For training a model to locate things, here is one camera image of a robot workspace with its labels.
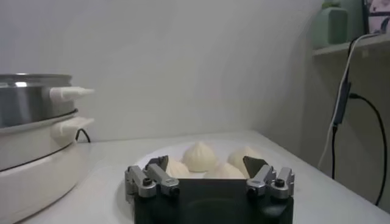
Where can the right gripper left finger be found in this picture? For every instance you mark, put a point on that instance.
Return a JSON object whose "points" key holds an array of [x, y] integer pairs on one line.
{"points": [[164, 182]]}

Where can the pale green box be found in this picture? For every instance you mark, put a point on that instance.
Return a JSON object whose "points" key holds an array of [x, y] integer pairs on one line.
{"points": [[330, 27]]}

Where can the white shelf rack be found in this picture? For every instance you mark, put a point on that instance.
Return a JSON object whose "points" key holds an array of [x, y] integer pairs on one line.
{"points": [[335, 48]]}

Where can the white electric cooker pot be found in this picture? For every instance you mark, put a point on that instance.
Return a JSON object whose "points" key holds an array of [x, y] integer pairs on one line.
{"points": [[30, 182]]}

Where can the pale green tall container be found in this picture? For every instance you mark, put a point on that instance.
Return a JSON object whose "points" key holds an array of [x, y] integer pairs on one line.
{"points": [[355, 18]]}

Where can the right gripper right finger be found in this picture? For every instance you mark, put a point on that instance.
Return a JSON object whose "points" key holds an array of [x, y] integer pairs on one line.
{"points": [[259, 182]]}

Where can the white round plate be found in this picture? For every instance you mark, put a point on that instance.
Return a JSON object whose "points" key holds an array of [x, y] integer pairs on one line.
{"points": [[170, 150]]}

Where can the patterned picture box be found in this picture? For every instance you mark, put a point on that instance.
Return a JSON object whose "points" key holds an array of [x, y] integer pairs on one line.
{"points": [[379, 15]]}

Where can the white steamed baozi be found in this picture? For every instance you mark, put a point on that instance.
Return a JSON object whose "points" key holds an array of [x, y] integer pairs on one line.
{"points": [[224, 172], [199, 156], [177, 170], [236, 158]]}

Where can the steel steamer basket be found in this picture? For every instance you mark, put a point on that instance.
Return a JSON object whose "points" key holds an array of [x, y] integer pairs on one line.
{"points": [[27, 103]]}

